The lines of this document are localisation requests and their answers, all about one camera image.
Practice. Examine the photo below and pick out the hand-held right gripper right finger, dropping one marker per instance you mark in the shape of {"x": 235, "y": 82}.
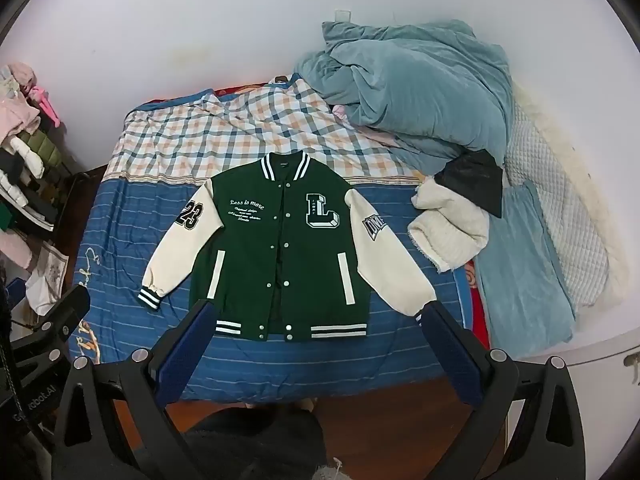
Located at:
{"x": 450, "y": 355}

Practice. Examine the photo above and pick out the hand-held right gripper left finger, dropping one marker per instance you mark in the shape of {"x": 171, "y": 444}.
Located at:
{"x": 187, "y": 345}

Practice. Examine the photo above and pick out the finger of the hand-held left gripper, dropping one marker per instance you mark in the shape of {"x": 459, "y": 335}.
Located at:
{"x": 65, "y": 315}

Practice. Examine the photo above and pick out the green varsity jacket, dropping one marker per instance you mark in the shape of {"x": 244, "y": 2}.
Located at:
{"x": 250, "y": 260}

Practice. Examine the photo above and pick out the pile of folded clothes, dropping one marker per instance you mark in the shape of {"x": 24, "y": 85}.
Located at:
{"x": 25, "y": 160}

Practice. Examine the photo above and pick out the white tote bag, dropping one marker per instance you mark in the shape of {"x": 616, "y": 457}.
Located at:
{"x": 47, "y": 275}

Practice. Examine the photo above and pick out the red patterned sheet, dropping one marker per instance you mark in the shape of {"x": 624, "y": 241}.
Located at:
{"x": 472, "y": 305}

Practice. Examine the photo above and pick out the blue striped bed sheet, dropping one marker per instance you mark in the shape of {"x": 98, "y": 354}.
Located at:
{"x": 125, "y": 240}

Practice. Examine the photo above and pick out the teal folded cloth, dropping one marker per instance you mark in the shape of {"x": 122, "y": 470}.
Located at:
{"x": 525, "y": 285}

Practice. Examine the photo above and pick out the dark fuzzy cloth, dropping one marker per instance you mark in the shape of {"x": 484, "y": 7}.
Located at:
{"x": 250, "y": 445}

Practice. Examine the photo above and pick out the cream knit cloth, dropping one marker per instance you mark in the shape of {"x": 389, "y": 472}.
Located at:
{"x": 450, "y": 230}

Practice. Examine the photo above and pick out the black cloth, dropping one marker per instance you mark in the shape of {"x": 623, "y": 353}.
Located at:
{"x": 475, "y": 180}

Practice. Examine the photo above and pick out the white quilted pad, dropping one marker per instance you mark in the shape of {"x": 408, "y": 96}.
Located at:
{"x": 555, "y": 200}

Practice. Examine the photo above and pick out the cream fluffy blanket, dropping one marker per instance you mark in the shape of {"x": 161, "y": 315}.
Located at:
{"x": 600, "y": 210}

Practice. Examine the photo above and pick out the plaid bed sheet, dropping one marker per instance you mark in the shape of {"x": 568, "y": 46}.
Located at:
{"x": 225, "y": 130}

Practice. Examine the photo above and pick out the pink cloth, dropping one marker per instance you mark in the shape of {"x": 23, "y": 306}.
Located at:
{"x": 370, "y": 132}

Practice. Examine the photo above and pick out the teal quilt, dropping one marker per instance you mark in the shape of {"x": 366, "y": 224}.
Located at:
{"x": 415, "y": 90}

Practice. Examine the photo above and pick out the clear wall hook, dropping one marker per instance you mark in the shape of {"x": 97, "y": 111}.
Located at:
{"x": 342, "y": 14}

